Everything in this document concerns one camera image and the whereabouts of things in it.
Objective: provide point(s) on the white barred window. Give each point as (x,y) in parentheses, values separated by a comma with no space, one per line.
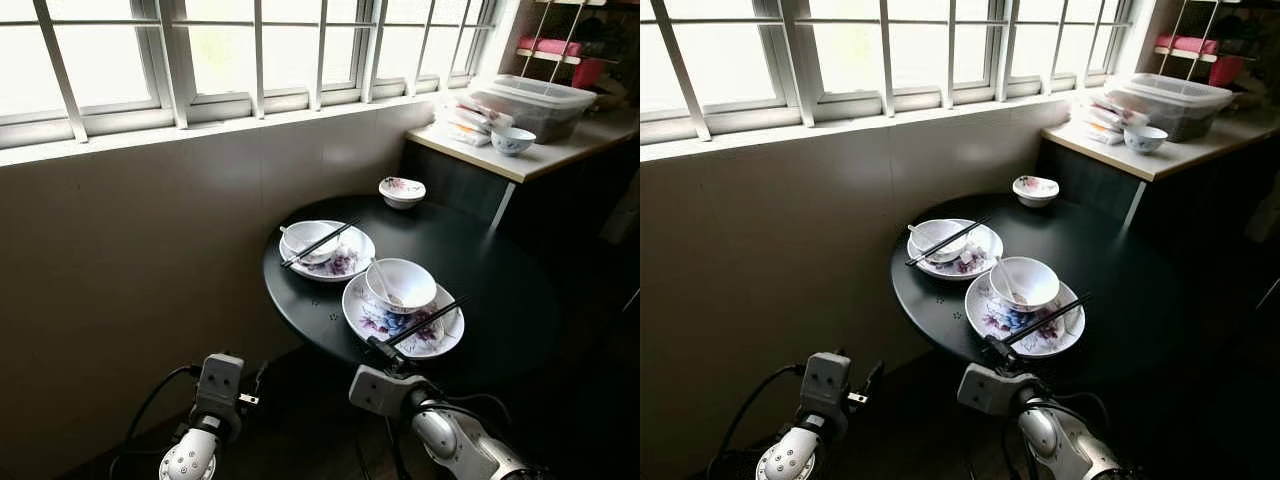
(800,60)
(180,60)

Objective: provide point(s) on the white floral plate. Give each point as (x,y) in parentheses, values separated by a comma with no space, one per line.
(370,322)
(358,255)
(985,250)
(990,320)

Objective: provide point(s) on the white porcelain bowl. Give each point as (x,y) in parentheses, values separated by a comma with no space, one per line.
(1035,282)
(932,248)
(305,250)
(410,285)

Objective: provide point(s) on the clear plastic lidded container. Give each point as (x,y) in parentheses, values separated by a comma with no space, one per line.
(1175,103)
(540,105)

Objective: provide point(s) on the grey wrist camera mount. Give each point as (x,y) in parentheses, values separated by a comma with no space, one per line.
(378,390)
(218,385)
(988,390)
(826,385)

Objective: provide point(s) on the dark cabinet with beige top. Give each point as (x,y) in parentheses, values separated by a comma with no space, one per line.
(540,160)
(1180,160)

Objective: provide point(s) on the white blue patterned bowl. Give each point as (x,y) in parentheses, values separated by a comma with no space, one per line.
(513,142)
(1145,140)

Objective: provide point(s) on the round black table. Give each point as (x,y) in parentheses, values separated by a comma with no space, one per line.
(1110,275)
(480,280)

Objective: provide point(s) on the stack of white packets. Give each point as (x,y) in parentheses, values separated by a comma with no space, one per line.
(1098,120)
(465,120)

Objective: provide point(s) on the white porcelain spoon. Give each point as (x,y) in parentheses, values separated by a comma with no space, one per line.
(290,237)
(918,236)
(1006,280)
(385,285)

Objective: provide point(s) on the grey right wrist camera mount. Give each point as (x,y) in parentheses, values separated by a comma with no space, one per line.
(988,390)
(378,390)

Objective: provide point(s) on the wooden shelf rack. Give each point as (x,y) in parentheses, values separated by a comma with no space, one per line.
(600,30)
(1240,30)

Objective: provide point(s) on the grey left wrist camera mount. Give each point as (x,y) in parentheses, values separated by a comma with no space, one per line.
(218,385)
(826,385)

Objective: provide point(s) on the black chopstick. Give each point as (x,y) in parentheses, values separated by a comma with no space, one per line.
(946,240)
(430,316)
(1050,314)
(327,244)
(437,320)
(320,241)
(1057,317)
(952,242)

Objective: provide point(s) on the small floral bowl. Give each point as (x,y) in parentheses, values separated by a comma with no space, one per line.
(402,190)
(1036,188)

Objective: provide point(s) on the pink folded cloth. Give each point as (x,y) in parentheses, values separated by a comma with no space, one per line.
(548,46)
(1188,44)

